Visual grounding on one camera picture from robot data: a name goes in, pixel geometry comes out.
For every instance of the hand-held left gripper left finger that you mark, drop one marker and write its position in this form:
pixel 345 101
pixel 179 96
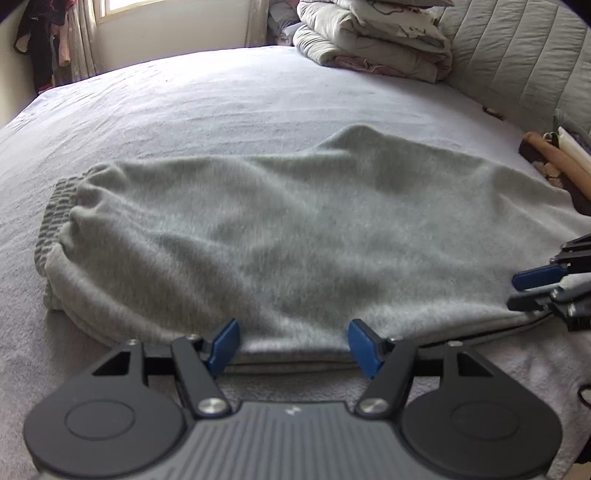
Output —
pixel 224 344

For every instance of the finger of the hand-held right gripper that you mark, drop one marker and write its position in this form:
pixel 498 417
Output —
pixel 538 278
pixel 526 302

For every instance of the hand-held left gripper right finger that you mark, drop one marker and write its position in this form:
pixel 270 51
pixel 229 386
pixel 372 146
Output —
pixel 364 346

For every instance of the grey pants with black stripes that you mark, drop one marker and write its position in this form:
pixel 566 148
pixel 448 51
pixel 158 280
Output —
pixel 277 230

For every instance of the hanging clothes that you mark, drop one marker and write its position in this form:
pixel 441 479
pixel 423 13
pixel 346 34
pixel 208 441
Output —
pixel 39 41

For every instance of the cream folded cloth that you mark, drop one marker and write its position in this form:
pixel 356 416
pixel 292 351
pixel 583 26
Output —
pixel 575 147

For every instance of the small brown patterned object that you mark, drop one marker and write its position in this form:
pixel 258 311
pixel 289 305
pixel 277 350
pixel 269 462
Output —
pixel 491 111

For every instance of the grey quilted headboard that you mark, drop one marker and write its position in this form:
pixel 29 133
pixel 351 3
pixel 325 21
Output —
pixel 517 55

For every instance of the bed with grey sheet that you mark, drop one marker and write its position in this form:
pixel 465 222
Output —
pixel 207 101

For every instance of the folded grey quilt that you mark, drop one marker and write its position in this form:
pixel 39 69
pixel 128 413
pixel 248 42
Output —
pixel 369 41

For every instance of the grey patterned curtain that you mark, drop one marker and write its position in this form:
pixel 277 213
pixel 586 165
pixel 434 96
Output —
pixel 85 41
pixel 258 21

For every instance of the pile of grey cloth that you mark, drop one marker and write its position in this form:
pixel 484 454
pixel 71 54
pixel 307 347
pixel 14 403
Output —
pixel 282 21

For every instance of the window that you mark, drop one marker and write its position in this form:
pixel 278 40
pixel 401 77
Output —
pixel 129 4

